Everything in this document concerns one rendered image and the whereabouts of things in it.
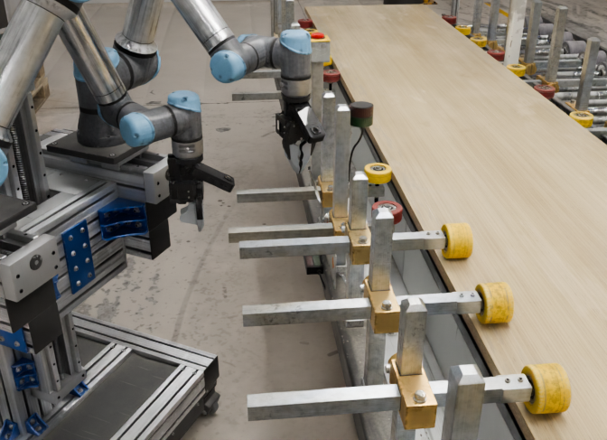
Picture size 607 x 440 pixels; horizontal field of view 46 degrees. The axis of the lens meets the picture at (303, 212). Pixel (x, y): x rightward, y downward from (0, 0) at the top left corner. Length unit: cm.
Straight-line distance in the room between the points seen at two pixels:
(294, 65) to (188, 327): 151
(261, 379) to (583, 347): 149
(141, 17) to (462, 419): 137
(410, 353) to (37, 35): 89
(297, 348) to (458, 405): 193
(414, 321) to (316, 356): 166
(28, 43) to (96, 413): 125
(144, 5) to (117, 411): 120
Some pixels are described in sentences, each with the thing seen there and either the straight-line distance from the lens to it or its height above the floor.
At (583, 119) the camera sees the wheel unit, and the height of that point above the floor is 90.
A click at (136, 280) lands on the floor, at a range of 330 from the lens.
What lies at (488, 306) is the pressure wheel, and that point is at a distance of 141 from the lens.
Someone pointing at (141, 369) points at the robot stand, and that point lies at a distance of 245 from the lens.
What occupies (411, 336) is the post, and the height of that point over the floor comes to 105.
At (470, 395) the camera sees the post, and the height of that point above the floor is 115.
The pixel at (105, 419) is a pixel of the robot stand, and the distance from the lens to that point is 230.
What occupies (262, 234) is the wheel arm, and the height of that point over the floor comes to 85.
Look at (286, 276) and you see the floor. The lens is 324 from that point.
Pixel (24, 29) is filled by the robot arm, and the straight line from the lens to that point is 146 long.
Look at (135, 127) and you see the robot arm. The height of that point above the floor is 119.
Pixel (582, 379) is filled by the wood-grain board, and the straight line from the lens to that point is 138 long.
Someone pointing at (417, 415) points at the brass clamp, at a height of 95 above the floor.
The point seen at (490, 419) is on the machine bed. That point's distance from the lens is 148.
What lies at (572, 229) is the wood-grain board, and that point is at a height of 90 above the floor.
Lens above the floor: 174
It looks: 27 degrees down
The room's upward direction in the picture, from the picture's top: straight up
